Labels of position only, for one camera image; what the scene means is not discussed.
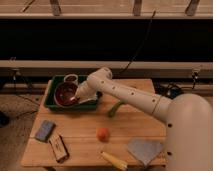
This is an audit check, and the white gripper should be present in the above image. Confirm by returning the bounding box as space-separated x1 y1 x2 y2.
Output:
75 81 96 100

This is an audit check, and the dark red bowl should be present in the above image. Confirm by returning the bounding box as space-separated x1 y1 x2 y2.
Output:
54 82 78 107

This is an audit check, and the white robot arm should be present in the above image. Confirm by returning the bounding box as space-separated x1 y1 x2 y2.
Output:
76 67 213 171

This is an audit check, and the green plastic tray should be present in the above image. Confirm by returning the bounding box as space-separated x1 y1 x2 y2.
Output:
44 75 100 111

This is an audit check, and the white dish brush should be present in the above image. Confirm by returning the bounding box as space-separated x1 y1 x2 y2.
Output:
79 93 102 104

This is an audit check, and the white cup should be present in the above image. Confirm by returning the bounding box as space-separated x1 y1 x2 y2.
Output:
64 74 78 84

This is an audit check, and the green cucumber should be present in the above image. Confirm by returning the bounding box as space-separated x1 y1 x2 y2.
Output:
108 101 125 117

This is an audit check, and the orange fruit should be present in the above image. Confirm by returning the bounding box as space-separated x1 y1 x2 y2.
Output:
96 128 109 142

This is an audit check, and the wooden table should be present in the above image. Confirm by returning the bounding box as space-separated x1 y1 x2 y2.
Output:
20 78 169 168

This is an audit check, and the blue sponge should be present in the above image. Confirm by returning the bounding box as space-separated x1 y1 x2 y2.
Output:
35 120 55 142

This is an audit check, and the brown rectangular box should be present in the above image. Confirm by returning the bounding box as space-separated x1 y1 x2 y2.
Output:
49 134 69 163

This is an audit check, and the grey cloth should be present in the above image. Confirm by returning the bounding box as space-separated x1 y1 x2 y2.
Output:
127 139 164 166

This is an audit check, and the black power adapter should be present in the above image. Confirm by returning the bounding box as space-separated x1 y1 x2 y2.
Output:
167 89 183 99

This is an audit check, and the black hanging cable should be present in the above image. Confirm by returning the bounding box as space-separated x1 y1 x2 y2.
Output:
117 9 157 77

